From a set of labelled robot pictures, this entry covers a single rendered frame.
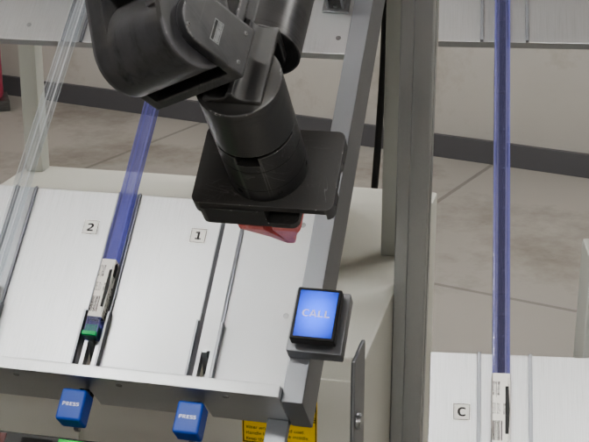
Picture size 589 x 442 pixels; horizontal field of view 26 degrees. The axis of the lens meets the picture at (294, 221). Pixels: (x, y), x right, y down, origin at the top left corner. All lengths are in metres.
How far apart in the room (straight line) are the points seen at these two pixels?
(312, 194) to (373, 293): 0.76
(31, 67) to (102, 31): 1.35
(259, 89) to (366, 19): 0.53
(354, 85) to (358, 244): 0.56
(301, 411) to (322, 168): 0.32
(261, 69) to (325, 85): 3.89
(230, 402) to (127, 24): 0.47
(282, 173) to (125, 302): 0.39
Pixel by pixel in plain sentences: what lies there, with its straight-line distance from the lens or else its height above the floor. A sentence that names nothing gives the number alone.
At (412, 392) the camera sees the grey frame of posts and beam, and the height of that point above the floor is 0.49.
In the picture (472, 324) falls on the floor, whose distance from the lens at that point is 3.13.
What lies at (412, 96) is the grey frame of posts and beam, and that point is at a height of 0.88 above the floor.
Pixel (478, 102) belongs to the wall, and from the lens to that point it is 4.46.
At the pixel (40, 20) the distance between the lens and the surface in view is 1.43.
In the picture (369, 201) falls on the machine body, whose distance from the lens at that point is 1.99.
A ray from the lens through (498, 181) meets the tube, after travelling 1.11.
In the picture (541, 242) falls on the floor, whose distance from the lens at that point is 3.72.
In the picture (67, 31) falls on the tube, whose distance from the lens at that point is 1.39.
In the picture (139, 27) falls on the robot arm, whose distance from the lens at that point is 0.77.
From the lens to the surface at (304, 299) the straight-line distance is 1.13.
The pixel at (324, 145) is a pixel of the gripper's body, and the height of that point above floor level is 0.99.
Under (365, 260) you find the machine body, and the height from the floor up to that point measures 0.62.
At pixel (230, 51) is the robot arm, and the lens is 0.78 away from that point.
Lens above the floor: 1.23
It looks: 19 degrees down
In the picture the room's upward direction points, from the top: straight up
